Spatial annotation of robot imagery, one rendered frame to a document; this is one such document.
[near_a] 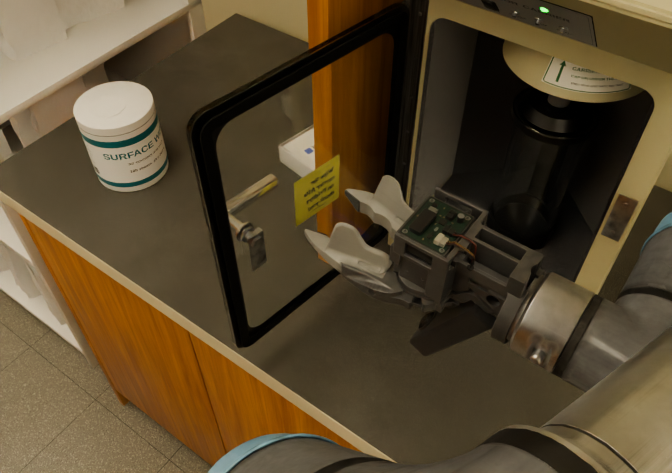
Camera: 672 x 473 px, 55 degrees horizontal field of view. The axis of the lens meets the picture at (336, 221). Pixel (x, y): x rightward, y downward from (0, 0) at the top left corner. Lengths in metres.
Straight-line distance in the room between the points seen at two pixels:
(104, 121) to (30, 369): 1.23
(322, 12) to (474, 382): 0.53
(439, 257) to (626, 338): 0.15
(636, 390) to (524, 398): 0.61
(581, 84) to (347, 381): 0.49
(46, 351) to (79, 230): 1.10
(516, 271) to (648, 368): 0.19
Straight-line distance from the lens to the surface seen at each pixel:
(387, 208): 0.64
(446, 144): 1.00
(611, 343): 0.54
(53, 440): 2.08
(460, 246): 0.54
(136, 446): 1.99
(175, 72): 1.47
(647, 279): 0.59
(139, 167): 1.17
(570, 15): 0.62
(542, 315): 0.54
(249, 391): 1.15
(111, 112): 1.14
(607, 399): 0.35
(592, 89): 0.78
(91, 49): 1.64
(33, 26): 1.63
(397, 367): 0.95
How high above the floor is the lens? 1.76
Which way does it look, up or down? 48 degrees down
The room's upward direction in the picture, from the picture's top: straight up
